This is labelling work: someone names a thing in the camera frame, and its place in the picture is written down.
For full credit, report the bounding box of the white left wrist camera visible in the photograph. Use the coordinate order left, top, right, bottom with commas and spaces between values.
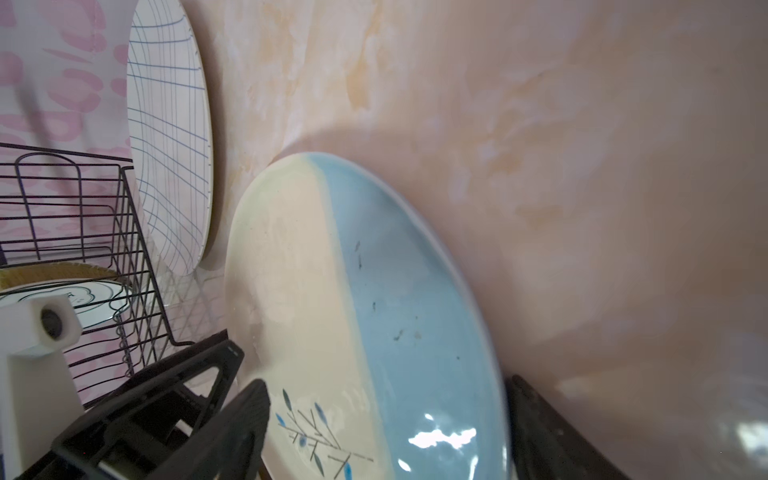
1, 295, 84, 479

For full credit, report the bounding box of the white grid pattern plate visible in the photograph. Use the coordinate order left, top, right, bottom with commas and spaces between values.
126, 1, 214, 276

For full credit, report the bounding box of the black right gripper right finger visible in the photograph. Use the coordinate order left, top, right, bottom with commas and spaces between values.
505, 375, 628, 480

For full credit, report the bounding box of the black wire dish rack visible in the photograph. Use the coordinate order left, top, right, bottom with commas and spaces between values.
1, 140, 191, 407

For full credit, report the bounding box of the green woven bamboo tray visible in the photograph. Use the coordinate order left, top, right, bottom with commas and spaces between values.
1, 262, 118, 291

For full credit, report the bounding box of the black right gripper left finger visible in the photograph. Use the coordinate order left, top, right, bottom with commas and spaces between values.
148, 379, 270, 479

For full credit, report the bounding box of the cream and blue plate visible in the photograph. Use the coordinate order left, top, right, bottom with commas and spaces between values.
224, 153, 512, 479

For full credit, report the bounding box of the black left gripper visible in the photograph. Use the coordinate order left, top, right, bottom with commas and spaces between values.
17, 338, 244, 479

